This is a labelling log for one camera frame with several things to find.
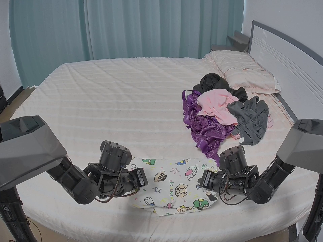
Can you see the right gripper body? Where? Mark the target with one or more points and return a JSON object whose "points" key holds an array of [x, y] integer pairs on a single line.
{"points": [[214, 181]]}

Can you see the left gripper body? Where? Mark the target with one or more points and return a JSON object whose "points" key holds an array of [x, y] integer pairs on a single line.
{"points": [[131, 181]]}

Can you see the white printed pyjama top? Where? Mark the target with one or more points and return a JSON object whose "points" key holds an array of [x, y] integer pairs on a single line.
{"points": [[174, 185]]}

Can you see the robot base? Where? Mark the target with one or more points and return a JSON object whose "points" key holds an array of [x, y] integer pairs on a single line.
{"points": [[300, 232]]}

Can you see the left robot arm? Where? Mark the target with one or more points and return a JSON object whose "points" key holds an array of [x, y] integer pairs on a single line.
{"points": [[50, 165]]}

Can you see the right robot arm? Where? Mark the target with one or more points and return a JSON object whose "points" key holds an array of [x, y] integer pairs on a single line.
{"points": [[277, 173]]}

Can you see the bed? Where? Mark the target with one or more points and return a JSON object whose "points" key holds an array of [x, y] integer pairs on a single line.
{"points": [[126, 104]]}

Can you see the purple satin garment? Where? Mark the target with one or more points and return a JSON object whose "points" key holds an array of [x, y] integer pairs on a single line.
{"points": [[207, 132]]}

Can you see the dark grey garment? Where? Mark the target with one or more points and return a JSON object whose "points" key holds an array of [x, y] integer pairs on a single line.
{"points": [[252, 120]]}

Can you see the pink garment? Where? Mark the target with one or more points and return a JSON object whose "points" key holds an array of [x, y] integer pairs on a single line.
{"points": [[219, 104]]}

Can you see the black garment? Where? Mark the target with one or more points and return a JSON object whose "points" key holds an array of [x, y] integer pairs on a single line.
{"points": [[212, 82]]}

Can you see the pale pink pillow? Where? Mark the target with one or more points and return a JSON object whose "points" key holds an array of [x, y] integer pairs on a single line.
{"points": [[244, 69]]}

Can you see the grey bedside table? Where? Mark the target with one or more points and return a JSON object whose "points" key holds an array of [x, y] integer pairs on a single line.
{"points": [[238, 40]]}

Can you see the black chest of drawers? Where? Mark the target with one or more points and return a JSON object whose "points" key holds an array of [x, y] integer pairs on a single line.
{"points": [[2, 98]]}

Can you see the blue-green curtain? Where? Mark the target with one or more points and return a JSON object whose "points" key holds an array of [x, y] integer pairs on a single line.
{"points": [[126, 21]]}

